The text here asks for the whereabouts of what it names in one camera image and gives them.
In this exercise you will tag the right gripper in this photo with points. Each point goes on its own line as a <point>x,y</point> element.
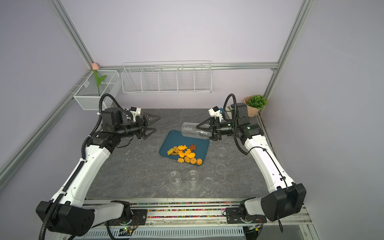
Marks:
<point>214,124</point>

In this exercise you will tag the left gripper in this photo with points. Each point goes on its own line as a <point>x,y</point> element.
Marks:
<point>144,127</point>

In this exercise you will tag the clear cookie jar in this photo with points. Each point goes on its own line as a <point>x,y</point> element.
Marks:
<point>175,179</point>
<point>189,130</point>
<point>193,179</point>

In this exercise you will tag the batch orange cookies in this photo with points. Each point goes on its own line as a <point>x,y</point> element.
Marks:
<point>176,150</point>
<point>191,159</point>

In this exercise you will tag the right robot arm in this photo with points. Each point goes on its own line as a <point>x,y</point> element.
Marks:
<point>285,197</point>

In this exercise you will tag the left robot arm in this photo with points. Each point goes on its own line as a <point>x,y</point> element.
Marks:
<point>65,212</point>

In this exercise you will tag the teal plastic tray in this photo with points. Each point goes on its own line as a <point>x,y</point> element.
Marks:
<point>175,138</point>

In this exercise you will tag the potted green plant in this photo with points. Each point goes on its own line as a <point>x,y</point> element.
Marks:
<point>255,104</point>

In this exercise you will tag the artificial pink tulip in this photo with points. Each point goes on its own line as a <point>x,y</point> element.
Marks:
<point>99,79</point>

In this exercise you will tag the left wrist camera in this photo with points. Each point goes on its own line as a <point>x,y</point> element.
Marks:
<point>136,112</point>

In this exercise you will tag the white wire wall shelf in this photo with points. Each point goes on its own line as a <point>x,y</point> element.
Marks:
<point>167,77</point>

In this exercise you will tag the white mesh wall basket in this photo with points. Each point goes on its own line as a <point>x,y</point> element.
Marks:
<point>89,93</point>

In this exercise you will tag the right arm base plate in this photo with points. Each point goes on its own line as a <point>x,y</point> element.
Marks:
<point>238,216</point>

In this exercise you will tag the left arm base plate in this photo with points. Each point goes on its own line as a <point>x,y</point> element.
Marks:
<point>138,217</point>

